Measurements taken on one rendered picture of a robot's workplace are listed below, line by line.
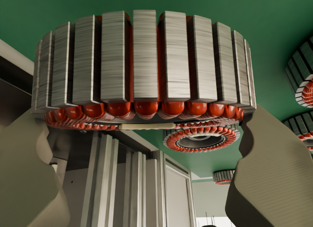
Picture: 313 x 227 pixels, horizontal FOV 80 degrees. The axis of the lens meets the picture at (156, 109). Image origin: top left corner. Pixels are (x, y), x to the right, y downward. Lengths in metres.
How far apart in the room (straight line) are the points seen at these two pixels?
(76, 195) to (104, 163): 0.26
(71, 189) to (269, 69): 0.49
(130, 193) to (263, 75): 0.28
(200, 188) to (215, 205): 0.64
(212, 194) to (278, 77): 6.41
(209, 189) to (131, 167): 6.28
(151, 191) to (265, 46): 0.33
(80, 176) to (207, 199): 6.20
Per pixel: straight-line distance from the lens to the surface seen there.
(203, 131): 0.26
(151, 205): 0.42
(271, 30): 0.19
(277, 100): 0.30
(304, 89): 0.21
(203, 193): 6.66
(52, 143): 0.36
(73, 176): 0.56
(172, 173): 0.54
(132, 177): 0.38
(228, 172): 0.71
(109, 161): 0.29
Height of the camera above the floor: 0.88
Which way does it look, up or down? 29 degrees down
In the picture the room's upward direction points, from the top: 178 degrees clockwise
